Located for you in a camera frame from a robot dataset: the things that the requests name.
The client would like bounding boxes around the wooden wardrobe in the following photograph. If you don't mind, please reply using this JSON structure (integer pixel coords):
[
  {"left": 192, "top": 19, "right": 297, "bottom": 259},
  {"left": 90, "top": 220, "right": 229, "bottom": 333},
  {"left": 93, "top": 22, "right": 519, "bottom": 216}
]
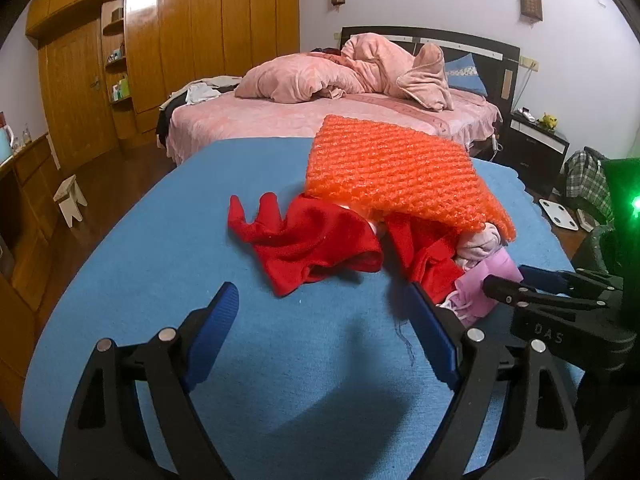
[{"left": 25, "top": 0, "right": 301, "bottom": 171}]

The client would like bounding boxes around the pale pink cloth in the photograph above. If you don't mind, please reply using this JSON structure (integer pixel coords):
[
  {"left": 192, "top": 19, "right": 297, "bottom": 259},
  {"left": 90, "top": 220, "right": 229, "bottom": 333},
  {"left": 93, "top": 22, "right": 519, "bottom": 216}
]
[{"left": 452, "top": 222, "right": 503, "bottom": 273}]

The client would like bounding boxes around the white wooden stool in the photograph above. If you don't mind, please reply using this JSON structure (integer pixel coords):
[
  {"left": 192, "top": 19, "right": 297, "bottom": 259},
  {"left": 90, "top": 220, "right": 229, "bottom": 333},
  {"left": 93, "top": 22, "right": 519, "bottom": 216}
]
[{"left": 53, "top": 175, "right": 88, "bottom": 227}]

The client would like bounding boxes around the white garment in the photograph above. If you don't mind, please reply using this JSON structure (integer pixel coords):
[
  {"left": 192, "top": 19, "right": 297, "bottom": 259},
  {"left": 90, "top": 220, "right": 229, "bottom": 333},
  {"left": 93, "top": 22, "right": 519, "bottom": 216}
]
[{"left": 186, "top": 82, "right": 221, "bottom": 106}]

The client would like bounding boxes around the bed with pink sheet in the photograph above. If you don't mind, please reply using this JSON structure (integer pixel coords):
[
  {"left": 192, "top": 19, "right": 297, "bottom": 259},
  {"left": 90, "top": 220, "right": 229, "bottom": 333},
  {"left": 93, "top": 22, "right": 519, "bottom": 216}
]
[{"left": 167, "top": 87, "right": 503, "bottom": 166}]

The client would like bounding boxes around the pink duvet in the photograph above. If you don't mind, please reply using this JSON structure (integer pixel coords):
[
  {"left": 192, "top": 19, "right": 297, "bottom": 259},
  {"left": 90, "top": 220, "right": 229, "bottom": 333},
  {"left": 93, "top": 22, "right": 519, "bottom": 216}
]
[{"left": 234, "top": 32, "right": 455, "bottom": 112}]

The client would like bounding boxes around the dark clothing pile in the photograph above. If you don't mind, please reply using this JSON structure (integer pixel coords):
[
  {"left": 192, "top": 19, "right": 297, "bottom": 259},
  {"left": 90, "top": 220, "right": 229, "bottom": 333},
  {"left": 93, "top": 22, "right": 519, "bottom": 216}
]
[{"left": 156, "top": 94, "right": 177, "bottom": 148}]

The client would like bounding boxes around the wooden sideboard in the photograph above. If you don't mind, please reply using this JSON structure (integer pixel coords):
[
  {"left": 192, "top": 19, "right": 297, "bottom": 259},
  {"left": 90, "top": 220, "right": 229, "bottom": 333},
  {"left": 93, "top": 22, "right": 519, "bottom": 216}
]
[{"left": 0, "top": 132, "right": 66, "bottom": 426}]

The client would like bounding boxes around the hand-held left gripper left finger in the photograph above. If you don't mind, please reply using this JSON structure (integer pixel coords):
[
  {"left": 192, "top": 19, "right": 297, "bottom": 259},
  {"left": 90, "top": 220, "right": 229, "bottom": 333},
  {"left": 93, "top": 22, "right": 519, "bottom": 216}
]
[{"left": 57, "top": 281, "right": 240, "bottom": 480}]

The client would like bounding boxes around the blue pillow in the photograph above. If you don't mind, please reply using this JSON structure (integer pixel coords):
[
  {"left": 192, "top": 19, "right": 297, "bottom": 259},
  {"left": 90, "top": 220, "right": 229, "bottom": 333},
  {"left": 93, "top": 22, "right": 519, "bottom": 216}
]
[{"left": 444, "top": 52, "right": 488, "bottom": 97}]

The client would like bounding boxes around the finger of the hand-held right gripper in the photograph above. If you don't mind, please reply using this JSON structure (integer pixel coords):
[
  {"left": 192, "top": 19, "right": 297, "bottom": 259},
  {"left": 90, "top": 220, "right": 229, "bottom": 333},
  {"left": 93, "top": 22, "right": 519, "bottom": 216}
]
[
  {"left": 519, "top": 264, "right": 626, "bottom": 295},
  {"left": 482, "top": 274, "right": 621, "bottom": 312}
]

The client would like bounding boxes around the white bathroom scale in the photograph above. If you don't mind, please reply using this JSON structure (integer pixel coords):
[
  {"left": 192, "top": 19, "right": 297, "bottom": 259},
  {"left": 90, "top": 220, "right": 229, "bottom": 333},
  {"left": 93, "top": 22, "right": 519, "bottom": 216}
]
[{"left": 539, "top": 199, "right": 580, "bottom": 232}]

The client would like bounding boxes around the orange knitted cloth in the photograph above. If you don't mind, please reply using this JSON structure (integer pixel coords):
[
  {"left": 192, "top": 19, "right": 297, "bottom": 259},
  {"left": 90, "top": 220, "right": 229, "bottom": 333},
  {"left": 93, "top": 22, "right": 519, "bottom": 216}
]
[{"left": 304, "top": 114, "right": 517, "bottom": 241}]

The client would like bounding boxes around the light blue kettle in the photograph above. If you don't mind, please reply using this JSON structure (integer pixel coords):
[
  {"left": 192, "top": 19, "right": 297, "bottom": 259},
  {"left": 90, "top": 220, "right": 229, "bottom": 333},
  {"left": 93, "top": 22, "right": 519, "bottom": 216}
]
[{"left": 0, "top": 125, "right": 16, "bottom": 166}]

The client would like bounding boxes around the black bed frame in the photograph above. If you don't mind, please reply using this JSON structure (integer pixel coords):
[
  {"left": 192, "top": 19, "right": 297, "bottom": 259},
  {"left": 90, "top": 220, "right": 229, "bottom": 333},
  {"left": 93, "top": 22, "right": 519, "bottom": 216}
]
[{"left": 340, "top": 26, "right": 521, "bottom": 161}]

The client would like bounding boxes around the blue tablecloth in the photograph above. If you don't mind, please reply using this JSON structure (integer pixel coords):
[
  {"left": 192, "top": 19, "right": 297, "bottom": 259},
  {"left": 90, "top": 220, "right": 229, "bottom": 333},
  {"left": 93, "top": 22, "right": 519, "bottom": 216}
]
[{"left": 22, "top": 135, "right": 588, "bottom": 480}]

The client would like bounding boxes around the red cloth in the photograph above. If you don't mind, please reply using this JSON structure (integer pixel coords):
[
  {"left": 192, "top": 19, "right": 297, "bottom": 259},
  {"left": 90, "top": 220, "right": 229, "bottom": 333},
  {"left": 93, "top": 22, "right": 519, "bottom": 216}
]
[
  {"left": 227, "top": 191, "right": 385, "bottom": 297},
  {"left": 385, "top": 212, "right": 466, "bottom": 306}
]

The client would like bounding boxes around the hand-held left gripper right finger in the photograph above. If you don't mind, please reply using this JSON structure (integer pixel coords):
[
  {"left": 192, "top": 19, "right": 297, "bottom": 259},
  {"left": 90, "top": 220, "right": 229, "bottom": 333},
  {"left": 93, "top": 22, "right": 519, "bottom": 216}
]
[{"left": 409, "top": 281, "right": 586, "bottom": 480}]

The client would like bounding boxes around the black nightstand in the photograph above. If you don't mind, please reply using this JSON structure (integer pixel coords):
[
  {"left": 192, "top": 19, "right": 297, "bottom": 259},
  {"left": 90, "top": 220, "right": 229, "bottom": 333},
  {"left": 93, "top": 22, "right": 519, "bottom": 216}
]
[{"left": 502, "top": 112, "right": 571, "bottom": 198}]

